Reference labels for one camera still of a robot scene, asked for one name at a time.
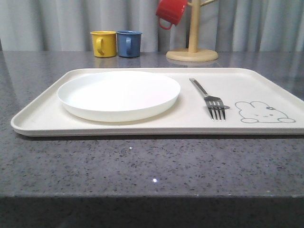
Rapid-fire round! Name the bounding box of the white round plate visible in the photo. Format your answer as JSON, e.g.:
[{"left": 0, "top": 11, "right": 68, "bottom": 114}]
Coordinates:
[{"left": 57, "top": 71, "right": 181, "bottom": 122}]

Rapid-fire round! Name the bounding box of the silver fork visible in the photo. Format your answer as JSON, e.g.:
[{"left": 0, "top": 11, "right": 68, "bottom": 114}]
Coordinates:
[{"left": 189, "top": 78, "right": 226, "bottom": 121}]

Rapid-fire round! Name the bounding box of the wooden mug tree stand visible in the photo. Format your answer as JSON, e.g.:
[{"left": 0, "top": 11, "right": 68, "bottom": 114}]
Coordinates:
[{"left": 166, "top": 0, "right": 219, "bottom": 62}]

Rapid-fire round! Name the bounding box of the blue mug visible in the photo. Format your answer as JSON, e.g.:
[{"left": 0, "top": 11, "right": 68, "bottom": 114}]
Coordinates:
[{"left": 116, "top": 30, "right": 142, "bottom": 57}]

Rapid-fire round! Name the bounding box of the yellow mug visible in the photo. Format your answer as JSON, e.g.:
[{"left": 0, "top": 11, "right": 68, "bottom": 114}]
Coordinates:
[{"left": 90, "top": 30, "right": 117, "bottom": 57}]

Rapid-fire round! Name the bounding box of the red mug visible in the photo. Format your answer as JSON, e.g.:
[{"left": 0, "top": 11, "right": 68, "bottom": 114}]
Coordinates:
[{"left": 156, "top": 0, "right": 188, "bottom": 30}]

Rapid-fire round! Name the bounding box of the cream rabbit serving tray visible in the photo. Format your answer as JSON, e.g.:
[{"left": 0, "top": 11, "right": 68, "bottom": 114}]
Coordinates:
[{"left": 11, "top": 68, "right": 304, "bottom": 137}]

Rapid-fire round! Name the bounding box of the grey curtain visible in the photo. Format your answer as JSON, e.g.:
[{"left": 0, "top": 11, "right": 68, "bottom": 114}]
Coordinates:
[{"left": 0, "top": 0, "right": 304, "bottom": 52}]

